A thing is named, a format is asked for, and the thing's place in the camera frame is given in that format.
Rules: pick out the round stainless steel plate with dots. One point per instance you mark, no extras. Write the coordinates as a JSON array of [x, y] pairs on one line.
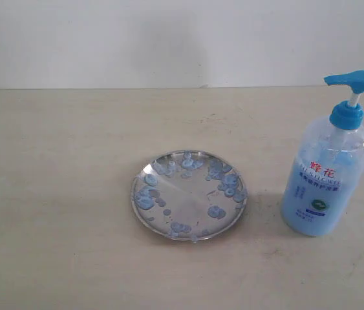
[[189, 195]]

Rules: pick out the blue pump lotion bottle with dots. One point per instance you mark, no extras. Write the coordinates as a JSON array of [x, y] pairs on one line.
[[328, 165]]

